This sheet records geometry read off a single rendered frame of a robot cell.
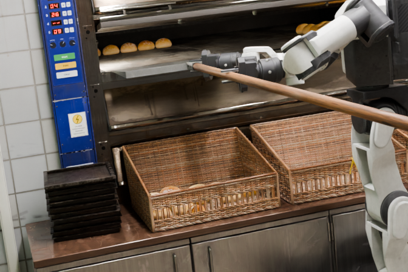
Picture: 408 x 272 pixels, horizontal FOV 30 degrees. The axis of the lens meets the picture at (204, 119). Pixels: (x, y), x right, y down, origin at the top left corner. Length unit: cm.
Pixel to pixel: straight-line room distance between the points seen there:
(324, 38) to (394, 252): 92
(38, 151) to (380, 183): 148
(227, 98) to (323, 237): 79
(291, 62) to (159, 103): 113
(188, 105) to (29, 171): 77
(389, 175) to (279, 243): 58
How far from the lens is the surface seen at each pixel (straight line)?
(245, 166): 351
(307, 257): 324
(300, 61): 244
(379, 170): 285
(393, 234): 289
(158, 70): 314
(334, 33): 247
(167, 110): 346
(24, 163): 341
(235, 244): 310
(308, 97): 204
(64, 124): 337
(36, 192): 345
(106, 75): 340
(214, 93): 352
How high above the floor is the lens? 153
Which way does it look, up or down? 10 degrees down
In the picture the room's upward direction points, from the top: 6 degrees counter-clockwise
